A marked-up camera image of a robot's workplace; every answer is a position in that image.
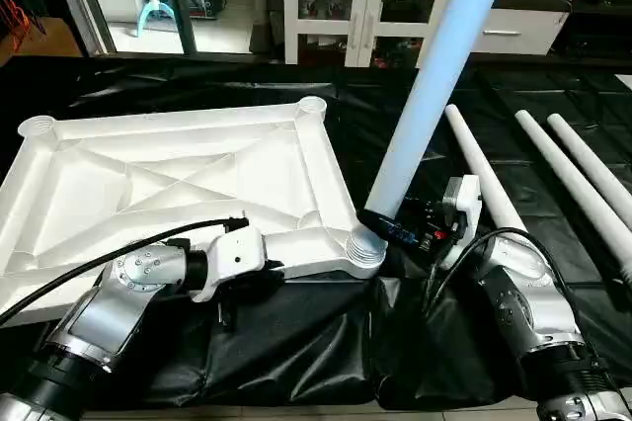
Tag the white plastic table leg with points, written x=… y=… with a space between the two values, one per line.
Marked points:
x=597 y=164
x=434 y=75
x=583 y=199
x=484 y=164

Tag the white plastic table top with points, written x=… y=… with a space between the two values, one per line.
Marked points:
x=148 y=174

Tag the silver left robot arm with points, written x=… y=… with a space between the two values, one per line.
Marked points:
x=99 y=312

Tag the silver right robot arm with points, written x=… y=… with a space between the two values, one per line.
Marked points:
x=523 y=302

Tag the black work mat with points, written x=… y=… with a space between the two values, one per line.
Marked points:
x=296 y=352

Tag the white glass door cabinet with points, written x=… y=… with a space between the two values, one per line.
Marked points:
x=346 y=1

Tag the white flat board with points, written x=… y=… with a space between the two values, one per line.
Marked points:
x=626 y=81

